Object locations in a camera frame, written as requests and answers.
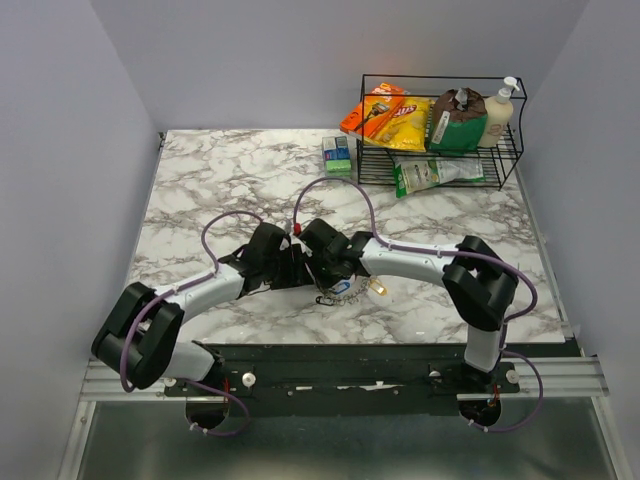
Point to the green white snack bag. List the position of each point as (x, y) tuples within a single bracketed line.
[(412, 174)]

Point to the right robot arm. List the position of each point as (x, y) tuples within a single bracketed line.
[(480, 285)]

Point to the orange razor package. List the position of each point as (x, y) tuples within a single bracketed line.
[(367, 120)]

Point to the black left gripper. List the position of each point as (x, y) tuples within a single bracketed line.
[(298, 275)]

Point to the brown green coffee bag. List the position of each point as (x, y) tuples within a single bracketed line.
[(458, 120)]

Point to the cream lotion pump bottle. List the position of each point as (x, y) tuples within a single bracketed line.
[(499, 109)]

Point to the black wire rack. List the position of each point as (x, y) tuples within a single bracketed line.
[(375, 163)]

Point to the blue key tag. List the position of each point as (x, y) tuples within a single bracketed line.
[(341, 287)]

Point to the green sponge pack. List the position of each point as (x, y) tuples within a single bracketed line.
[(336, 157)]

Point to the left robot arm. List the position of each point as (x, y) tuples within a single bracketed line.
[(139, 338)]

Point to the aluminium frame rail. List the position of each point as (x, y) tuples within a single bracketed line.
[(568, 377)]

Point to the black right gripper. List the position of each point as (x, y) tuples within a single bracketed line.
[(322, 282)]

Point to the black mounting base rail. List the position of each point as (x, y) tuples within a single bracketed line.
[(439, 383)]

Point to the black key tag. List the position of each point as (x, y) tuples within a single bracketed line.
[(325, 301)]

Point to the yellow chips bag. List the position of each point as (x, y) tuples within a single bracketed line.
[(406, 128)]

